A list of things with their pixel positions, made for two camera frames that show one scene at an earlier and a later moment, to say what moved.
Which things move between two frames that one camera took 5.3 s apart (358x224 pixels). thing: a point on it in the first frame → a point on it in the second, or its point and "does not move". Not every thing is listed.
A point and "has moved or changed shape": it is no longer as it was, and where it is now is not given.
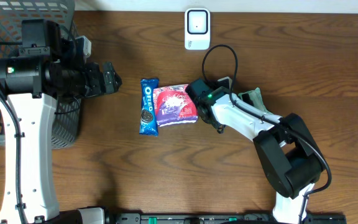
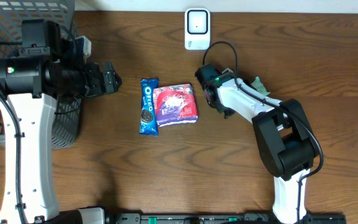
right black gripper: (193, 89) → (204, 76)
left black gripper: (97, 83) does not move
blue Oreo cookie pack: (148, 124) does not move
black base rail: (222, 218) does not move
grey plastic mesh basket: (1, 22) does not move
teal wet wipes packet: (255, 98) has moved or changed shape
